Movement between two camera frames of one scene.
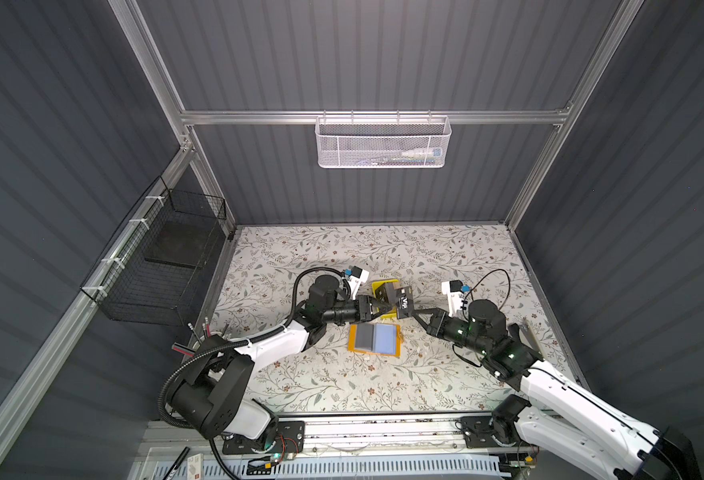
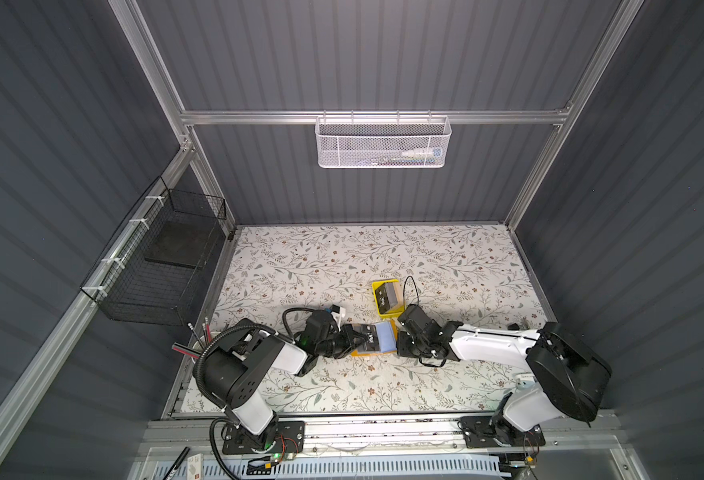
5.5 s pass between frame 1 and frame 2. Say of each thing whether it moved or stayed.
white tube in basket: stayed
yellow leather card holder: stayed
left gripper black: moved
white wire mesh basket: stayed
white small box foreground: stayed
